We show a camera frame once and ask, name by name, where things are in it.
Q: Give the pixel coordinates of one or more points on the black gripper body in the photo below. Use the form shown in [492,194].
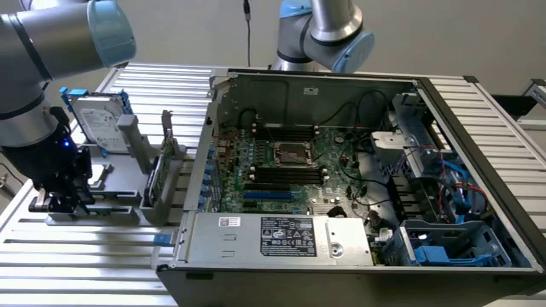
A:
[55,160]

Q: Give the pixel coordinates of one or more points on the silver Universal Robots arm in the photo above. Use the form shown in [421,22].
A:
[43,38]

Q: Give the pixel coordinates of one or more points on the black RAM slot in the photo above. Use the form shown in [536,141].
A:
[287,173]
[287,181]
[287,169]
[287,130]
[287,177]
[287,134]
[287,137]
[287,125]

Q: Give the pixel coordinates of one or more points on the silver hard disk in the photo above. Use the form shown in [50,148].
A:
[101,124]

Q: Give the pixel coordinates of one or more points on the grey parts rack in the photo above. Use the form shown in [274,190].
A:
[129,166]

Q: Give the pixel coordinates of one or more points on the blue disk carrier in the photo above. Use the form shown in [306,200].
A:
[73,92]

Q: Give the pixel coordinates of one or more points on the green graphics card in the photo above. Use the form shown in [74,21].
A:
[165,160]

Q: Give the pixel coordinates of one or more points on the silver power supply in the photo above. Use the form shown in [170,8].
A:
[239,236]

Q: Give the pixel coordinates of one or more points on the green motherboard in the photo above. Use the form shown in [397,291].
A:
[255,153]

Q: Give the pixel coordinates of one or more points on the blue expansion slot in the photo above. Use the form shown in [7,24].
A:
[269,194]

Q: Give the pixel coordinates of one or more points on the black open PC case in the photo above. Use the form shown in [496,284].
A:
[255,284]

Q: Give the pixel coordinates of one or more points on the CPU socket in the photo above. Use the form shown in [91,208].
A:
[294,153]

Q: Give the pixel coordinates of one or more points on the silver chipset heat sink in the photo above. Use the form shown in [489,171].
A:
[326,209]

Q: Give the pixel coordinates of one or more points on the white case label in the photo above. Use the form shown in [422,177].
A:
[310,91]

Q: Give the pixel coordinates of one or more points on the coin battery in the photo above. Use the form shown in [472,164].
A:
[339,139]

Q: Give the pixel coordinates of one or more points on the metal drive cage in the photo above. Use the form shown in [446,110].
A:
[409,140]

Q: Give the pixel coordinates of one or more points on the blue disk bay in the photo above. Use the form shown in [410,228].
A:
[436,252]

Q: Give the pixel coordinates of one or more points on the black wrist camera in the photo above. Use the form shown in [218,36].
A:
[60,115]

